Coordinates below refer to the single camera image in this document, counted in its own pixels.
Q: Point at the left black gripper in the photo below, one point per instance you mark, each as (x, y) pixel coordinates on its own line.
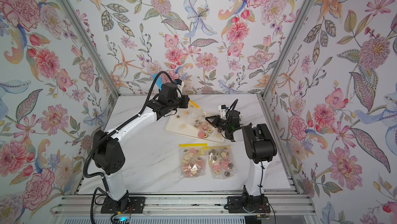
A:
(184, 103)

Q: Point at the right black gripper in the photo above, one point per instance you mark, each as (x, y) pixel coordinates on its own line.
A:
(216, 122)

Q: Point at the ziploc bag of cookies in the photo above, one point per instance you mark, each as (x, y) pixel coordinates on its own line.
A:
(220, 160)
(192, 159)

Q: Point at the ziploc bag yellow duck print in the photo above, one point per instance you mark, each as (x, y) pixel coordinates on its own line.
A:
(194, 115)

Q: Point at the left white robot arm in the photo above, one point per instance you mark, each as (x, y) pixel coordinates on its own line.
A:
(107, 158)

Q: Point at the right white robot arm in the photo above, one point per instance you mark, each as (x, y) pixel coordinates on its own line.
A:
(260, 149)

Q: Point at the pile of poured cookies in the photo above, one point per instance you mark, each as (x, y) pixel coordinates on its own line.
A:
(203, 131)

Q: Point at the blue microphone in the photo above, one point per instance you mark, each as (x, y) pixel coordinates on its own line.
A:
(157, 79)

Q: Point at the white rectangular tray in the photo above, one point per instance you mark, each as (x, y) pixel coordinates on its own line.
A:
(173, 127)

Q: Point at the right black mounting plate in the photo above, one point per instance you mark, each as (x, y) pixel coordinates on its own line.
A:
(250, 205)

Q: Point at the black mounting plate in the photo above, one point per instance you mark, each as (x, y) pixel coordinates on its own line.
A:
(124, 204)
(250, 205)

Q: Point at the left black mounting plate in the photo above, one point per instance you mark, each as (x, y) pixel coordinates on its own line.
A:
(124, 204)

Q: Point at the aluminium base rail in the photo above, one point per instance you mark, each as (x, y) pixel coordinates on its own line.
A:
(208, 203)

